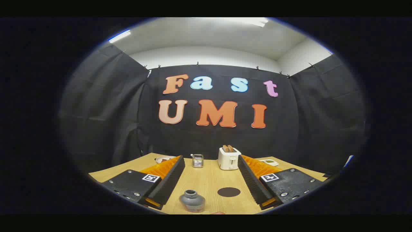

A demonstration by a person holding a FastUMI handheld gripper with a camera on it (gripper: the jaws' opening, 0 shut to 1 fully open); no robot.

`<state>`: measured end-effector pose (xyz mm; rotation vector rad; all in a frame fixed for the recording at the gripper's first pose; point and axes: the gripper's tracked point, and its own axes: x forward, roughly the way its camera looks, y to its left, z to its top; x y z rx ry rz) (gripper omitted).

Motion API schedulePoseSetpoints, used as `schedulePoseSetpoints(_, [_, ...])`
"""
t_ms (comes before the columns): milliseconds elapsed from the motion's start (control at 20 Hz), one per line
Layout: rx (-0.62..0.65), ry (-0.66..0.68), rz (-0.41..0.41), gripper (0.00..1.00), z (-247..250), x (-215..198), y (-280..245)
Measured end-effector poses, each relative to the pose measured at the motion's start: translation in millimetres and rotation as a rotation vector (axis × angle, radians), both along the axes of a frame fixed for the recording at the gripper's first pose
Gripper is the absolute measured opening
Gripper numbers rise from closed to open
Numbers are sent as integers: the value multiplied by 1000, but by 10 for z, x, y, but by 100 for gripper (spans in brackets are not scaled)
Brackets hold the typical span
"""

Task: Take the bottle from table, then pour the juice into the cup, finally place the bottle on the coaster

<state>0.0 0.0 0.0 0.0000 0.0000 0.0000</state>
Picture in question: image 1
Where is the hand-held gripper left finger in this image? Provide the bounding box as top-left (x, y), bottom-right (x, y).
top-left (101, 155), bottom-right (186, 210)

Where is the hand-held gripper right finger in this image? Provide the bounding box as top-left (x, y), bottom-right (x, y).
top-left (238, 155), bottom-right (324, 210)

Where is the dark brown round coaster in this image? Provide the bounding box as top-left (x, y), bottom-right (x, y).
top-left (217, 187), bottom-right (241, 197)

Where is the silver bottle with red label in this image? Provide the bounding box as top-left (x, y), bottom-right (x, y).
top-left (179, 189), bottom-right (206, 213)

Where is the white toaster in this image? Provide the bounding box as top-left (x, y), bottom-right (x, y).
top-left (218, 147), bottom-right (242, 170)

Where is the wooden table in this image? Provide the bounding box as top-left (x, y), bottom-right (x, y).
top-left (89, 153), bottom-right (328, 215)

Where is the black backdrop cloth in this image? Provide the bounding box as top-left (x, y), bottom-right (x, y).
top-left (60, 43), bottom-right (367, 174)

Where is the ceiling light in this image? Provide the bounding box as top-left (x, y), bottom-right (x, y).
top-left (248, 18), bottom-right (269, 28)
top-left (108, 30), bottom-right (132, 44)

